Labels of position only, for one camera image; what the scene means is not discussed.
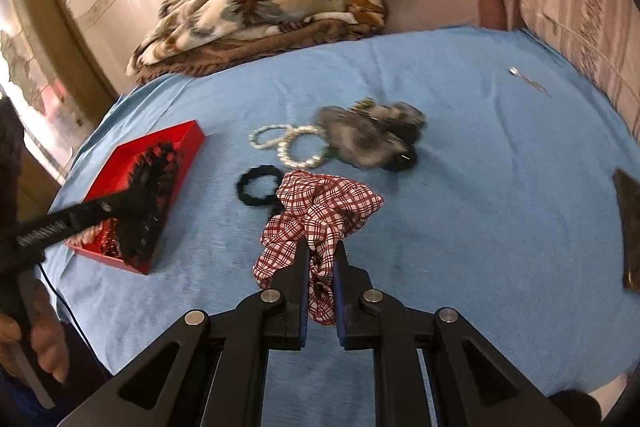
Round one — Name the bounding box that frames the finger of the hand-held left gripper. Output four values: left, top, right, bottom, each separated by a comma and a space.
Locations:
64, 195, 136, 241

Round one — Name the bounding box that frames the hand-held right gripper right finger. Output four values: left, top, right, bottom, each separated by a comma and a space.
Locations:
334, 240, 576, 427

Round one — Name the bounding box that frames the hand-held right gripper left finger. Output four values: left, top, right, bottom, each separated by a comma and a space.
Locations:
57, 238, 310, 427

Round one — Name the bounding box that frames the black hair claw clip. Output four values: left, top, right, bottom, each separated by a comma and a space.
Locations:
117, 142, 182, 270

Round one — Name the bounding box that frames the red box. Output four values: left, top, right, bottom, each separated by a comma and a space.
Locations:
64, 119, 208, 276

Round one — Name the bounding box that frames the red plaid scrunchie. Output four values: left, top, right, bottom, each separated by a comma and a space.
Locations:
252, 169, 385, 325

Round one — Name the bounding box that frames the black ruffled scrunchie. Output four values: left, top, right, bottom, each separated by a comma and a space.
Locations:
236, 164, 283, 209

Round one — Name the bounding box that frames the white pearl bracelet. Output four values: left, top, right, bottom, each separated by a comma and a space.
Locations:
248, 123, 332, 169

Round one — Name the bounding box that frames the person's left hand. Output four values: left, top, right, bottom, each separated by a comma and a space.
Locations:
0, 302, 70, 384

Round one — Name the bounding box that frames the patterned glass window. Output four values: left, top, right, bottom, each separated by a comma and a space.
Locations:
0, 0, 101, 158

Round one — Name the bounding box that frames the blue bed sheet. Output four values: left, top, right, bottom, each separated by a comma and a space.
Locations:
47, 24, 637, 427

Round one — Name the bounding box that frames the person's blue clothing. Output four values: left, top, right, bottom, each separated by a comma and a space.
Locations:
0, 364, 56, 427

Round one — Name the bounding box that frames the brown ruffled blanket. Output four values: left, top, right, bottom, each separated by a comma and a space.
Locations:
135, 19, 387, 86

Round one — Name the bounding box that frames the silver hair pin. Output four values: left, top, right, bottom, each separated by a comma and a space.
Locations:
508, 66, 551, 97

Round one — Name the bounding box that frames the dark brown pouch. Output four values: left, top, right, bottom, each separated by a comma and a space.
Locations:
612, 168, 640, 293

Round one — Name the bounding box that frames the black cable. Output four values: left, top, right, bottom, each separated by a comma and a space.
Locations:
36, 264, 103, 370

